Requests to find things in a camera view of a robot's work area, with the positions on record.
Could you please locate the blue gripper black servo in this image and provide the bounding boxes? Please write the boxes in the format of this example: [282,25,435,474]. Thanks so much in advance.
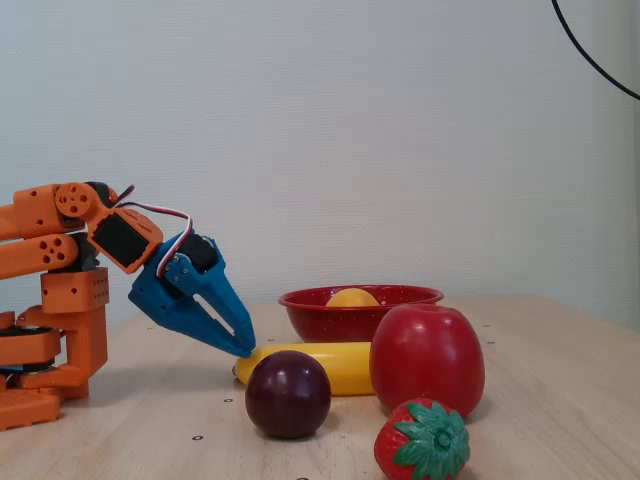
[127,230,258,359]

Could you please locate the yellow orange toy peach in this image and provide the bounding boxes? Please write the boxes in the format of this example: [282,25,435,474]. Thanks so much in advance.
[324,287,381,308]

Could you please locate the red speckled enamel bowl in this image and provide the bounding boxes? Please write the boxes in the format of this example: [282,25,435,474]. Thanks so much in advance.
[277,284,445,345]

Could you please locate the dark purple toy plum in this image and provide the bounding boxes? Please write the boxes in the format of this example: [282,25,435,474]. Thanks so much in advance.
[244,349,333,441]

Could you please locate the yellow toy banana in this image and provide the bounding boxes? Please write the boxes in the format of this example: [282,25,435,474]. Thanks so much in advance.
[232,342,376,397]

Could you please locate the red toy apple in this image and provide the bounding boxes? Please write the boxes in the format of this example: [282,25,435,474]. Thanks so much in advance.
[368,304,486,420]

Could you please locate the red toy strawberry green leaves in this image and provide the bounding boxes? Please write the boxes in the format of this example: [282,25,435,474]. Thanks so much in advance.
[373,398,471,480]

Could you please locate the white red black servo wire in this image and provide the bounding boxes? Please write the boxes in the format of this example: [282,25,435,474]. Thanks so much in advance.
[110,185,194,279]

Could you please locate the thin black cable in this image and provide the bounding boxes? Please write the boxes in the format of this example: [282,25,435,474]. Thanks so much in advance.
[551,0,640,101]

